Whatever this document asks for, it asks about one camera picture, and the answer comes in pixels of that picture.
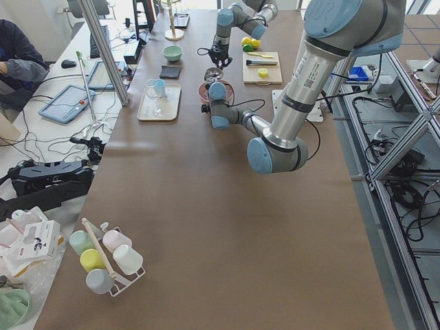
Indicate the dark grey cloth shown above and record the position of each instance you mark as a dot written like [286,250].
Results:
[170,71]

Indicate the wooden cutting board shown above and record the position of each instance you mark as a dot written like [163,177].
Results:
[250,73]

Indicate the wooden glass stand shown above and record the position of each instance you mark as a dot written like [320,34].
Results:
[172,34]

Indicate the large green bowl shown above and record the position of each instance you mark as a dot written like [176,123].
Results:
[14,307]

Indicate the black case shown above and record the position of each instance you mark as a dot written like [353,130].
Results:
[39,177]

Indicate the white cardboard box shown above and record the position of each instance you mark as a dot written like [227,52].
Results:
[40,241]

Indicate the blue cup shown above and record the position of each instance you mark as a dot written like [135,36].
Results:
[160,87]

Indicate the green lime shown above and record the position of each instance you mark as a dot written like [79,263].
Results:
[247,48]

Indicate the yellow lemon half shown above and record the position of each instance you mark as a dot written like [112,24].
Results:
[263,72]

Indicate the aluminium frame post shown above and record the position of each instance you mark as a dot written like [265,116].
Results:
[91,17]

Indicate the pink bowl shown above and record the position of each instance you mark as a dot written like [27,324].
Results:
[203,92]

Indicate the beige tray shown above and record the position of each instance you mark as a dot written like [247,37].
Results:
[169,105]

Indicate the blue teach pendant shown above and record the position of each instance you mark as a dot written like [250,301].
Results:
[66,105]
[98,79]

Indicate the black glass tray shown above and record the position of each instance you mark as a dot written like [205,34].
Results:
[181,20]

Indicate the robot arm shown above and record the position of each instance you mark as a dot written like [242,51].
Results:
[234,16]
[333,30]

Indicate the computer mouse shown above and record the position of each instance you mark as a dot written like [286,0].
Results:
[66,64]

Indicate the grey cup in rack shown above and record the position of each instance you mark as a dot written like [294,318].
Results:
[99,281]

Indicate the green cup in rack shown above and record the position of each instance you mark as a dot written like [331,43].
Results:
[80,242]

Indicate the metal ice scoop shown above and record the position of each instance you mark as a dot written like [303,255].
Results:
[213,74]

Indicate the yellow cup in rack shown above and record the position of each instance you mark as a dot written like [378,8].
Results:
[90,260]

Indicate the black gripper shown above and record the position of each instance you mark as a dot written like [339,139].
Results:
[206,96]
[219,54]

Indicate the pink cup in rack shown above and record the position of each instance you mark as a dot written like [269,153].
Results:
[113,239]

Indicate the person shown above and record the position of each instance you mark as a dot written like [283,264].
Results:
[22,67]

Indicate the white cup in rack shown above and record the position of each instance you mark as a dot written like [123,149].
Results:
[128,260]

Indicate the white cup rack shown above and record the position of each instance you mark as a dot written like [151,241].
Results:
[121,280]

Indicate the wine glass on tray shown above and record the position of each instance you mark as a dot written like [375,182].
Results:
[154,97]

